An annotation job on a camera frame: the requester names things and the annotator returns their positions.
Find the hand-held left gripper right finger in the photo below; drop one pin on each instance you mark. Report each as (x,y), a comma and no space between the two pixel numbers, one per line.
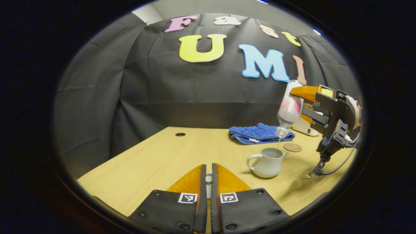
(215,201)

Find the round brown coaster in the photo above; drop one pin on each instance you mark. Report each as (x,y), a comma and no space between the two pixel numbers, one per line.
(292,147)

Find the white ceramic teacup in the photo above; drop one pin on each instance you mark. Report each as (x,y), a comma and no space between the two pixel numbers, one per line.
(268,165)

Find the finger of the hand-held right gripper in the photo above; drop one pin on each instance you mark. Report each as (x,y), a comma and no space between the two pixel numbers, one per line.
(305,92)
(315,116)

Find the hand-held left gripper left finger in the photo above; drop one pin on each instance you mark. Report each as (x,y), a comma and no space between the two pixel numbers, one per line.
(202,201)

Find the black backdrop cloth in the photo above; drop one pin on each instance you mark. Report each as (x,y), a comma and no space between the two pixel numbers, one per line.
(178,97)

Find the white toaster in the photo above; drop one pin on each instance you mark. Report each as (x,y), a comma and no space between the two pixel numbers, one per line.
(307,128)

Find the clear plastic water bottle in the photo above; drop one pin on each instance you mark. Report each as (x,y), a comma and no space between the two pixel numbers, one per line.
(290,110)

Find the folded blue towel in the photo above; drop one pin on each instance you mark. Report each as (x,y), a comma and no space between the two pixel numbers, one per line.
(256,133)

